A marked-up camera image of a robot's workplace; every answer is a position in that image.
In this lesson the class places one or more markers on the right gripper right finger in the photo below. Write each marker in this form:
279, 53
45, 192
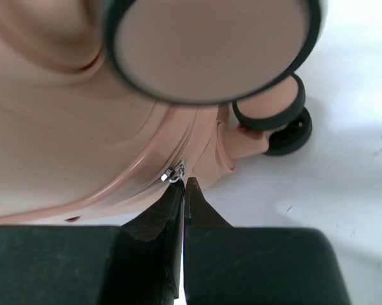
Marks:
224, 264

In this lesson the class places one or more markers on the pink suitcase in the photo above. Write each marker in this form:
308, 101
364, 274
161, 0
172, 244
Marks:
103, 103

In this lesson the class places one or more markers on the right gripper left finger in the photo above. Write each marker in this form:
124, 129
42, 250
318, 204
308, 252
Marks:
136, 263

